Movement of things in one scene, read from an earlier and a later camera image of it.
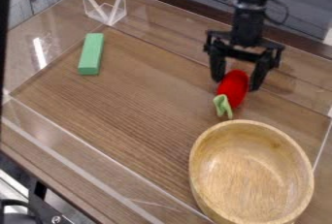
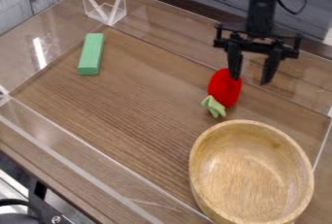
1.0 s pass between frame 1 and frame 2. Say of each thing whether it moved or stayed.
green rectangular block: stayed
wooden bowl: stayed
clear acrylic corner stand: stayed
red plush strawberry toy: moved
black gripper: moved
